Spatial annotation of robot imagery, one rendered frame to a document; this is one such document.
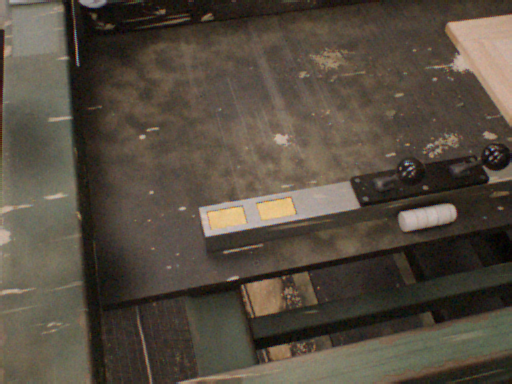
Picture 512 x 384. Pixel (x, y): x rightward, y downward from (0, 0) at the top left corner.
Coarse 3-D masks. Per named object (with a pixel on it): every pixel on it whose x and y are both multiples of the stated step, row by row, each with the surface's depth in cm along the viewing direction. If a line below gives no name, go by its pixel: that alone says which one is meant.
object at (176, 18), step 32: (32, 0) 101; (128, 0) 107; (160, 0) 109; (192, 0) 111; (224, 0) 112; (256, 0) 114; (288, 0) 116; (320, 0) 118; (352, 0) 119; (96, 32) 111
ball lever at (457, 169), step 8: (488, 144) 77; (496, 144) 76; (504, 144) 76; (488, 152) 76; (496, 152) 76; (504, 152) 75; (480, 160) 80; (488, 160) 76; (496, 160) 76; (504, 160) 75; (448, 168) 88; (456, 168) 86; (464, 168) 85; (472, 168) 83; (488, 168) 77; (496, 168) 76; (504, 168) 76; (456, 176) 86
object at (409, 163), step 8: (408, 160) 74; (416, 160) 74; (400, 168) 74; (408, 168) 73; (416, 168) 73; (424, 168) 74; (384, 176) 86; (392, 176) 80; (400, 176) 74; (408, 176) 74; (416, 176) 73; (424, 176) 74; (376, 184) 84; (384, 184) 83; (392, 184) 85; (408, 184) 74; (416, 184) 74
